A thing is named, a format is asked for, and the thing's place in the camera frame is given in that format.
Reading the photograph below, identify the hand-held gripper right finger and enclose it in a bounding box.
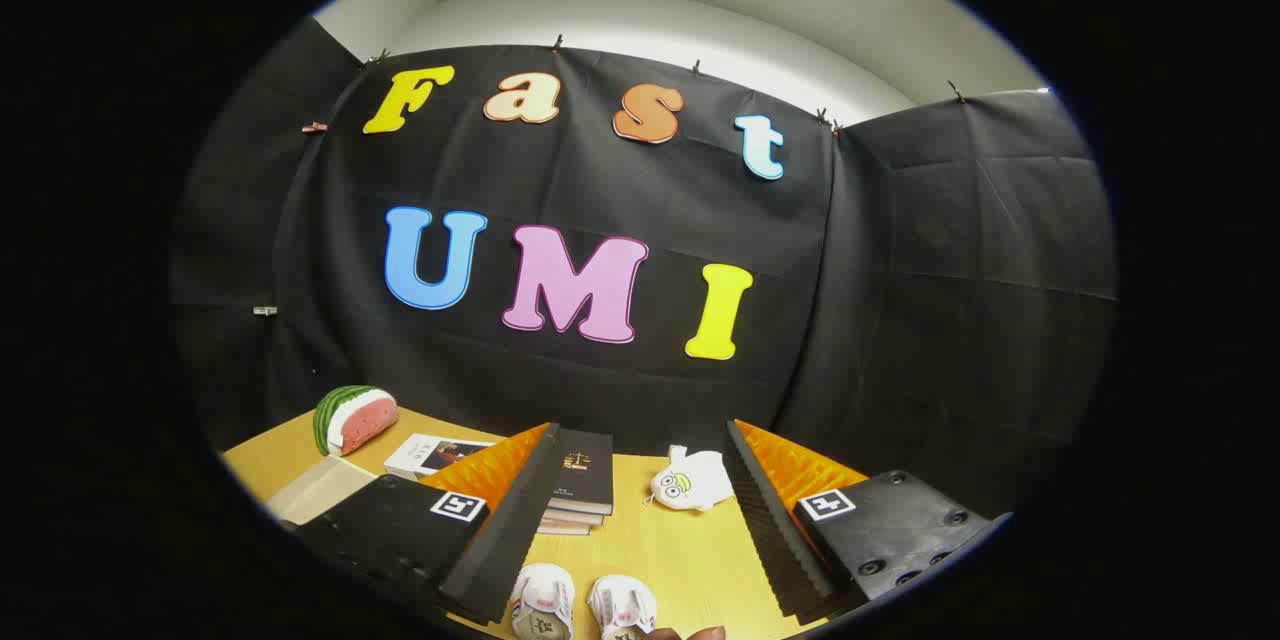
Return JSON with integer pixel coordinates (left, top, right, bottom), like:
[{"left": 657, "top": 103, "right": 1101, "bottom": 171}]
[{"left": 722, "top": 419, "right": 1013, "bottom": 623}]

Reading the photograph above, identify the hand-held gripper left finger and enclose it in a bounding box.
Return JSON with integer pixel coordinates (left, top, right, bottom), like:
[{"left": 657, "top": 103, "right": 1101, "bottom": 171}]
[{"left": 295, "top": 423, "right": 562, "bottom": 626}]

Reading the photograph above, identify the white shoe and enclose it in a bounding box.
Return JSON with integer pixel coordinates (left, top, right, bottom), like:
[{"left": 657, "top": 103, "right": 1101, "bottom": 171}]
[
  {"left": 587, "top": 575, "right": 659, "bottom": 640},
  {"left": 508, "top": 563, "right": 577, "bottom": 640}
]

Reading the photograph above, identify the beige fabric storage box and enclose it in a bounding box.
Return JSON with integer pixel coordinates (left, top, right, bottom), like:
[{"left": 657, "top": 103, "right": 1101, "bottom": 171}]
[{"left": 265, "top": 455, "right": 379, "bottom": 527}]

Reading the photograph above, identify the white plush toy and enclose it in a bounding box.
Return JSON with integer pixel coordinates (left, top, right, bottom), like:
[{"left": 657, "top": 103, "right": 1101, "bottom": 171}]
[{"left": 650, "top": 445, "right": 736, "bottom": 513}]

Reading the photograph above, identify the black hardcover book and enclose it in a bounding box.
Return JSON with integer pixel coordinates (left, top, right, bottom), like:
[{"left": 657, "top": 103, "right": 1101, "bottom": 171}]
[{"left": 548, "top": 428, "right": 615, "bottom": 516}]

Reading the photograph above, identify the white portrait cover book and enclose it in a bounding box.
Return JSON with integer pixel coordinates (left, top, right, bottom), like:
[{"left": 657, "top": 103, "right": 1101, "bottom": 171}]
[{"left": 384, "top": 433, "right": 498, "bottom": 483}]

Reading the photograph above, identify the watermelon slice toy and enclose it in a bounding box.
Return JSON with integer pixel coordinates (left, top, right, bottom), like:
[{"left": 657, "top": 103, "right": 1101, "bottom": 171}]
[{"left": 313, "top": 385, "right": 399, "bottom": 458}]

